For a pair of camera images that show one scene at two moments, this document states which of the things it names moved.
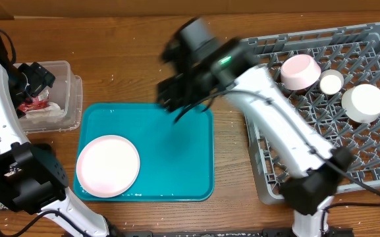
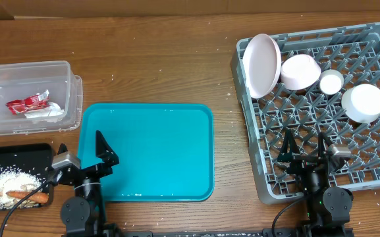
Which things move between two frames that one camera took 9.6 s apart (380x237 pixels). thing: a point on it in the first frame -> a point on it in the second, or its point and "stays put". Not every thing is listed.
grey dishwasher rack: (346, 81) stays put
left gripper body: (25, 81) -> (97, 171)
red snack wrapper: (39, 101) stays put
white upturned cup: (331, 81) stays put
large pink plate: (107, 165) -> (262, 61)
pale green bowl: (363, 103) stays put
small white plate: (299, 72) stays put
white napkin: (53, 111) stays put
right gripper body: (191, 89) -> (311, 180)
